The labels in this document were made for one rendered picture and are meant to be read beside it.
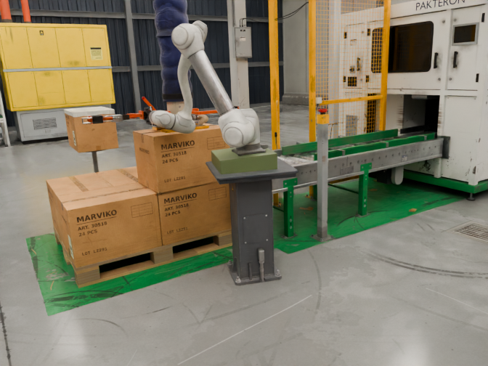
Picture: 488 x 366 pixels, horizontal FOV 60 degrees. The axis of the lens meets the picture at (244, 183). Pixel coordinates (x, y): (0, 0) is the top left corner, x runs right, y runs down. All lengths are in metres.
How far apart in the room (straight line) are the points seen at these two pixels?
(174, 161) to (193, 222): 0.50
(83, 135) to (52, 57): 5.92
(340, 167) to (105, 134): 2.37
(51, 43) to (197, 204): 7.65
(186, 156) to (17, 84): 7.49
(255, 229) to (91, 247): 1.10
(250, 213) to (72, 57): 8.19
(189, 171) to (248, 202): 0.60
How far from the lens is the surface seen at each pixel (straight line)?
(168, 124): 2.76
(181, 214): 3.14
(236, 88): 4.57
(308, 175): 3.50
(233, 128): 2.38
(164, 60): 3.14
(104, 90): 10.55
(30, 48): 10.29
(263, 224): 2.74
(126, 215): 2.99
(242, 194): 2.65
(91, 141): 4.55
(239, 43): 4.49
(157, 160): 2.95
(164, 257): 3.19
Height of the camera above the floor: 1.34
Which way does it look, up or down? 15 degrees down
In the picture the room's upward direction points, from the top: 3 degrees counter-clockwise
